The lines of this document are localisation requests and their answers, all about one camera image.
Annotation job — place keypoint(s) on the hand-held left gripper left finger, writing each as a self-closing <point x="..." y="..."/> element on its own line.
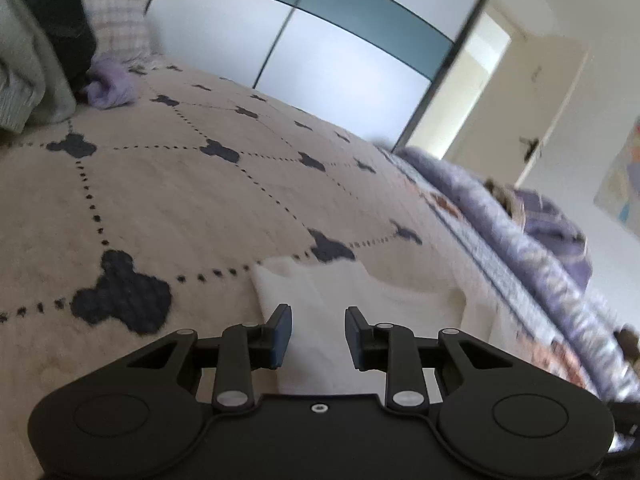
<point x="281" y="335"/>

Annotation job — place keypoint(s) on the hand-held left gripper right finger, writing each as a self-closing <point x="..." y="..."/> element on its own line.
<point x="355" y="335"/>

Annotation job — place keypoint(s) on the white long-sleeve shirt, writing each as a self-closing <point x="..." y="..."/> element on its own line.
<point x="330" y="305"/>

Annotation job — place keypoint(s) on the beige bear printed blanket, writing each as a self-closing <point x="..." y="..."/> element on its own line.
<point x="175" y="185"/>

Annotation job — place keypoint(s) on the purple patterned quilt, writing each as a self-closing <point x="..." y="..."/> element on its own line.
<point x="540" y="280"/>

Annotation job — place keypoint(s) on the purple garment with beige trim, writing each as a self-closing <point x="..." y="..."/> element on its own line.
<point x="555" y="225"/>

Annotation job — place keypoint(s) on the white door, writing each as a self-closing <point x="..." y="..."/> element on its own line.
<point x="550" y="110"/>
<point x="480" y="100"/>

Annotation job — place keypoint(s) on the dark brown cloth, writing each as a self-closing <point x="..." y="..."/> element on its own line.
<point x="629" y="345"/>

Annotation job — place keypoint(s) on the sliding door wardrobe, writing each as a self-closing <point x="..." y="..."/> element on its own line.
<point x="325" y="50"/>

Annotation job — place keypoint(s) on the small purple cloth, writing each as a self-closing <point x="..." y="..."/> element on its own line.
<point x="110" y="87"/>

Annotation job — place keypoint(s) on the purple checkered pillow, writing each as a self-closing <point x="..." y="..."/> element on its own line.
<point x="117" y="5"/>

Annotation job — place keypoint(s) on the light grey garment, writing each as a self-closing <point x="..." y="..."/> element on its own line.
<point x="25" y="70"/>

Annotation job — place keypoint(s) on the black garment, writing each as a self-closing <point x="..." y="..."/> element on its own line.
<point x="55" y="20"/>

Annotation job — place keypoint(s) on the wall map poster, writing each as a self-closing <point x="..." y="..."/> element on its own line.
<point x="622" y="185"/>

